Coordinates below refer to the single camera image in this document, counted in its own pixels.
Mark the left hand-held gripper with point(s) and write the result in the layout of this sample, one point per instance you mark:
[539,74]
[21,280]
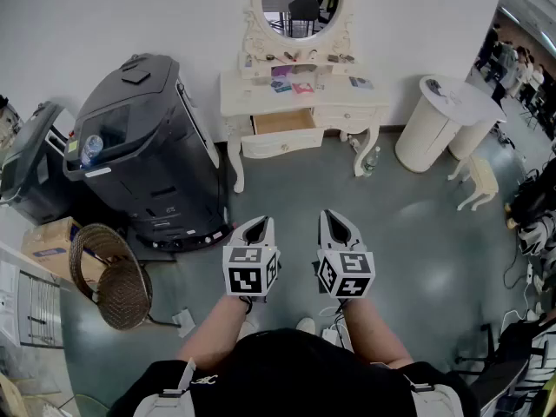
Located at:
[247,272]

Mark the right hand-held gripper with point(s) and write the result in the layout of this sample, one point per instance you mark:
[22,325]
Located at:
[347,274]

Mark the person's left forearm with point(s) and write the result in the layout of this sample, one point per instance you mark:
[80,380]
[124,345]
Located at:
[213,332]

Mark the person's right forearm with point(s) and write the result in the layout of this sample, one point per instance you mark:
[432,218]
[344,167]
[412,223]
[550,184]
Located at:
[373,332]

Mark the white wooden drawer front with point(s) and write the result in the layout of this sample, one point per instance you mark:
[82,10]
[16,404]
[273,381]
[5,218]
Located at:
[347,117]

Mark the white vanity dressing table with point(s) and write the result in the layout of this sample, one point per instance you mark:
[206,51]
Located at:
[334,98]

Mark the clear bottle green label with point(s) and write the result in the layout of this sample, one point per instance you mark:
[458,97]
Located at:
[370,163]

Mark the small clear plastic bottle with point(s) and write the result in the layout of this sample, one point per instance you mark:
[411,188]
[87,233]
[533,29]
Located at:
[354,143]

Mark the person's white left shoe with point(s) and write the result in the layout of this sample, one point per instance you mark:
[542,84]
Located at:
[247,329]

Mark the person's white shoe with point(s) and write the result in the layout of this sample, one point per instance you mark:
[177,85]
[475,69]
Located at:
[247,329]
[306,325]

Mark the person's white right shoe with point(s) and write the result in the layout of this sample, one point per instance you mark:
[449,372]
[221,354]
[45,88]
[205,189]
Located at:
[306,325]

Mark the white power adapter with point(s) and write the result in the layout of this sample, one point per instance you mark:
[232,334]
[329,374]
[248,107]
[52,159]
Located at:
[330,335]

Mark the white paper sheet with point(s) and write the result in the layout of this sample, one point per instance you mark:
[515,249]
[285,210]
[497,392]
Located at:
[184,323]

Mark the white round side table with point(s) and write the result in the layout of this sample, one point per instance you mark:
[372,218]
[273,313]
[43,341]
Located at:
[425,137]

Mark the brown wicker chair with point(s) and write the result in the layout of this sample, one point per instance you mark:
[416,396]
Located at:
[121,289]

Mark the person's black shirt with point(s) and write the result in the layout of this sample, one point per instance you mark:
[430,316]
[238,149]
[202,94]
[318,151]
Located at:
[295,376]

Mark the blue booklet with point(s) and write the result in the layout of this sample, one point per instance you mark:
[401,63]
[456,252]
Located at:
[281,86]

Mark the pink card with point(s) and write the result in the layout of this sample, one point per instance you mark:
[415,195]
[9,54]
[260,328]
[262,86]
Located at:
[302,88]

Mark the grey booklet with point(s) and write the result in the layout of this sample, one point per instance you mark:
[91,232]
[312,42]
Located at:
[360,83]

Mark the small white ornate stool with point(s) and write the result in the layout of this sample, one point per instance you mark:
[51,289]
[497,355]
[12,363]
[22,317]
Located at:
[484,180]

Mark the purple packet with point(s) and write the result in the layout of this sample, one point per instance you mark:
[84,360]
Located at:
[280,71]

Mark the black object on side table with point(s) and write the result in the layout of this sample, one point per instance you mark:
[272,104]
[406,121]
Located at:
[434,87]

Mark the clear plastic water bottle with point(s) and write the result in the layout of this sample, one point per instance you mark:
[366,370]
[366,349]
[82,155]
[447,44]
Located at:
[91,149]

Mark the black bag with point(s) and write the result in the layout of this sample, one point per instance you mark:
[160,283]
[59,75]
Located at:
[536,193]

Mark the brown cardboard box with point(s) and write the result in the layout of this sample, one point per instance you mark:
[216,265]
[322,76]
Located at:
[52,243]

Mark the black office chair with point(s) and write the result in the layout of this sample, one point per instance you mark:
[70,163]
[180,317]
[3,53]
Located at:
[512,354]

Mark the small black grey machine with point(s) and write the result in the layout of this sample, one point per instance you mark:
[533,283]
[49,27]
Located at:
[30,176]

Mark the oval mirror white ornate frame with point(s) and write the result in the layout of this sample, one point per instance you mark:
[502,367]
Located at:
[299,37]

